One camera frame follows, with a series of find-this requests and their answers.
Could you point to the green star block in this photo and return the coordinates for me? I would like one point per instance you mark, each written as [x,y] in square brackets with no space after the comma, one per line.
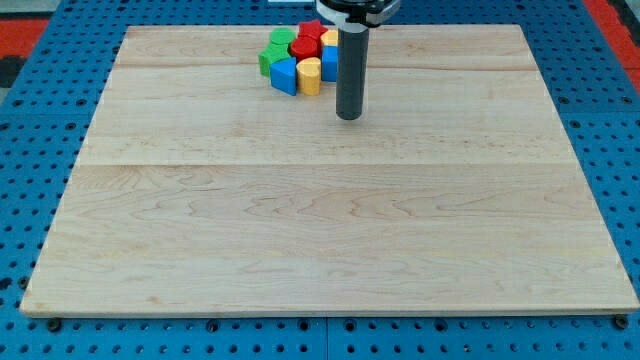
[271,54]

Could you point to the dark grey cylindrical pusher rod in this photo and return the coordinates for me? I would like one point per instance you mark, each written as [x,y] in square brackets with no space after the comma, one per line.
[351,73]

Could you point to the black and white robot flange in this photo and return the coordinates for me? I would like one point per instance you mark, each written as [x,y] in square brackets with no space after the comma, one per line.
[349,13]

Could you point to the blue cube block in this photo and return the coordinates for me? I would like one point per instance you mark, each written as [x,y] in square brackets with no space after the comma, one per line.
[329,62]

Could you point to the red cylinder block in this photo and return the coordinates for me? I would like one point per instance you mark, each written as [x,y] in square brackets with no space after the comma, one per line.
[304,47]

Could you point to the blue wedge block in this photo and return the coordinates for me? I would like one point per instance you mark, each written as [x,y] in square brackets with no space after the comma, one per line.
[283,76]

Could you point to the red star block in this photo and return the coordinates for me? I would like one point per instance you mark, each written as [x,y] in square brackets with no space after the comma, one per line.
[313,29]

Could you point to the light wooden board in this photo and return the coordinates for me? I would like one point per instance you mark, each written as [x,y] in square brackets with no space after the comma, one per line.
[201,191]

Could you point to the yellow rounded block in front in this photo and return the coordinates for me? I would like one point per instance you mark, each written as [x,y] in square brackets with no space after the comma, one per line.
[308,73]

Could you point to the green cylinder block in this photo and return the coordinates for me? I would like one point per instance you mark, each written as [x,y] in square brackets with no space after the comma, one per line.
[282,36]

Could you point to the yellow block at back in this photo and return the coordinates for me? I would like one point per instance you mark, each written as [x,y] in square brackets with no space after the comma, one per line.
[329,38]

